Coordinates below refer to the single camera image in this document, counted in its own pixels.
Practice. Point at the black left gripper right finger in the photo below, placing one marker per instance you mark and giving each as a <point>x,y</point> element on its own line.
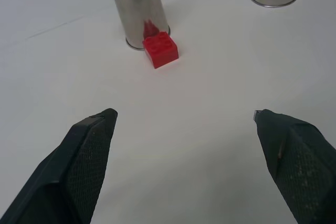
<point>296,163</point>

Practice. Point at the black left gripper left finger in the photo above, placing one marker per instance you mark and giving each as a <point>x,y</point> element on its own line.
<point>76,171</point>

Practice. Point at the red toy building brick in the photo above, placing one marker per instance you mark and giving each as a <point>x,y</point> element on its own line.
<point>161,49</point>

